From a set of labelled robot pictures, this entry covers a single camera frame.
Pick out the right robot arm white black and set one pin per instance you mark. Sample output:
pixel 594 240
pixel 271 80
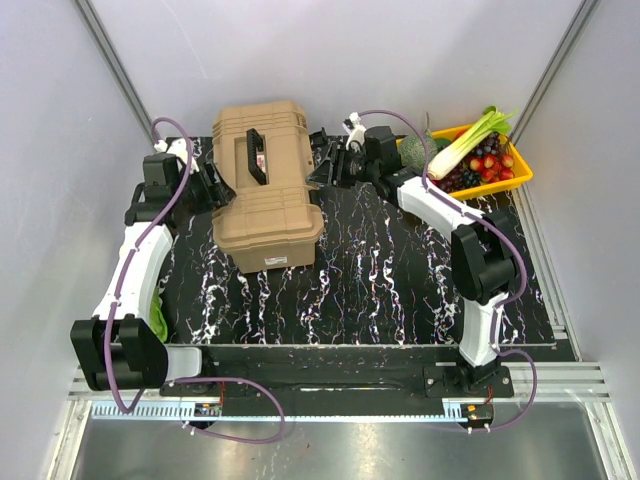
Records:
pixel 487 269

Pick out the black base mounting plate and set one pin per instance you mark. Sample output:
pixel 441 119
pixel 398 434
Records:
pixel 223 364

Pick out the black marble pattern mat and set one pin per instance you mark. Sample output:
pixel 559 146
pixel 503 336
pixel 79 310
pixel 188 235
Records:
pixel 379 277

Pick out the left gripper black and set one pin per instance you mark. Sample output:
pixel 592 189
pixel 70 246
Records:
pixel 224 195

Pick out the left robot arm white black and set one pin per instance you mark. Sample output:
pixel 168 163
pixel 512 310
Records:
pixel 122 345

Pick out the avocado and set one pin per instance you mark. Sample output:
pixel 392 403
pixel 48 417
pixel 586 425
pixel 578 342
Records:
pixel 442 143

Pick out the red yellow cherry cluster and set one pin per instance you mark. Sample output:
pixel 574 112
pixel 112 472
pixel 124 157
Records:
pixel 492 168

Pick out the green melon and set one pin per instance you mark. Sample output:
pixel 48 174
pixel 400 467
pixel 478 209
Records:
pixel 414 154

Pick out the dark grape bunch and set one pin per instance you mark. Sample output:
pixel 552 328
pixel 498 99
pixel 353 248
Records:
pixel 459 178

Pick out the yellow plastic tray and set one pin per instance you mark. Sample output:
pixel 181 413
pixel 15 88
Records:
pixel 523 172

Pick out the napa cabbage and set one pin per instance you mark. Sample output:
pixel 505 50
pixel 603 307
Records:
pixel 157 321

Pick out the leek with green leaves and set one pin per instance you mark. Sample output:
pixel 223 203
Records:
pixel 492 121

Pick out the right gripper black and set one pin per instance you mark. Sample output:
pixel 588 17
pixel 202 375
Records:
pixel 322 176

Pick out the tan plastic tool box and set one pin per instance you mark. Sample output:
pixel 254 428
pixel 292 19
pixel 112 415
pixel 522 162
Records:
pixel 263 152

